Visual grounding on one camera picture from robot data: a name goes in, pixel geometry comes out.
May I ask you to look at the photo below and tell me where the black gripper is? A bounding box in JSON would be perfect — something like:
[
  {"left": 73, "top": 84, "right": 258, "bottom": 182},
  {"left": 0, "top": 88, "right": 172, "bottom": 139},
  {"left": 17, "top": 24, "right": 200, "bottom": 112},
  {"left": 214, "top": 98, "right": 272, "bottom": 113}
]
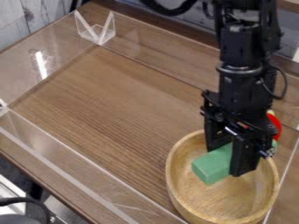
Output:
[{"left": 200, "top": 64, "right": 277, "bottom": 177}]

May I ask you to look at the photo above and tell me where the green foam block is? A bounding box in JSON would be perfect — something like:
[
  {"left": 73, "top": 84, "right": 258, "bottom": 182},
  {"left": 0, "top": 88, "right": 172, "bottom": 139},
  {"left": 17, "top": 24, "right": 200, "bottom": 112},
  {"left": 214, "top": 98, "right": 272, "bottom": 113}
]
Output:
[{"left": 190, "top": 139, "right": 280, "bottom": 186}]

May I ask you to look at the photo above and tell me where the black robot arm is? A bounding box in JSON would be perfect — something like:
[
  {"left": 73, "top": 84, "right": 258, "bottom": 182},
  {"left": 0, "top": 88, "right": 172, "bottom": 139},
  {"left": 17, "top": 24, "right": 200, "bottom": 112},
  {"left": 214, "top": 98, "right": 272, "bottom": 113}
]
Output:
[{"left": 200, "top": 0, "right": 285, "bottom": 177}]

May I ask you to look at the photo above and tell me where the wooden bowl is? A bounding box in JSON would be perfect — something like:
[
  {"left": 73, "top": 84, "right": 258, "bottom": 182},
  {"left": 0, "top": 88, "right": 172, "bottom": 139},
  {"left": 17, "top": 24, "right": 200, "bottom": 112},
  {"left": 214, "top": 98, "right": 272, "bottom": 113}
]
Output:
[{"left": 165, "top": 130, "right": 278, "bottom": 224}]

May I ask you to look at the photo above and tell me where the red plush strawberry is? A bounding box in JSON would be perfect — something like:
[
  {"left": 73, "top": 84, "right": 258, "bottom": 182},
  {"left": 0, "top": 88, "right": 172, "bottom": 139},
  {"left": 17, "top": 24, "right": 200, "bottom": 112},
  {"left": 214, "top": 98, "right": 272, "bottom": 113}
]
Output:
[{"left": 265, "top": 109, "right": 282, "bottom": 141}]

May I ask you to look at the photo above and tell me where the black metal device base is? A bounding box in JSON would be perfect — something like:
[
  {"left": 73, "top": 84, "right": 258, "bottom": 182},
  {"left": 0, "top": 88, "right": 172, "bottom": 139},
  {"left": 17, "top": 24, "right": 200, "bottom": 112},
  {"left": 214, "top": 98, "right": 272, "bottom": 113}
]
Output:
[{"left": 0, "top": 197, "right": 67, "bottom": 224}]

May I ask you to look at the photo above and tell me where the clear acrylic corner bracket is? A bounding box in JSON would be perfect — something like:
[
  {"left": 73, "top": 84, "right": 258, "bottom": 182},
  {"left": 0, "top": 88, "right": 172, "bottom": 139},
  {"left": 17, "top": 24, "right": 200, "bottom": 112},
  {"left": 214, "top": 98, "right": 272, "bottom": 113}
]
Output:
[{"left": 73, "top": 10, "right": 116, "bottom": 46}]

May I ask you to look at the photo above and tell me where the clear acrylic tray wall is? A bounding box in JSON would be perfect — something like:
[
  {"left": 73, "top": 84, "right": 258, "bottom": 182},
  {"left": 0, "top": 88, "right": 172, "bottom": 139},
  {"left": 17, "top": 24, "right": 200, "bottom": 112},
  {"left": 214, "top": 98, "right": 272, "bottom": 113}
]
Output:
[{"left": 0, "top": 100, "right": 186, "bottom": 224}]

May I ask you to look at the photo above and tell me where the black cable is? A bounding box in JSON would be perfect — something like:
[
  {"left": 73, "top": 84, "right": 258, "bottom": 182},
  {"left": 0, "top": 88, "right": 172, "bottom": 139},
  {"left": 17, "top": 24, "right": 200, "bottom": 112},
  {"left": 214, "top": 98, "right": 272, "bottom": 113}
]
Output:
[{"left": 0, "top": 197, "right": 51, "bottom": 224}]

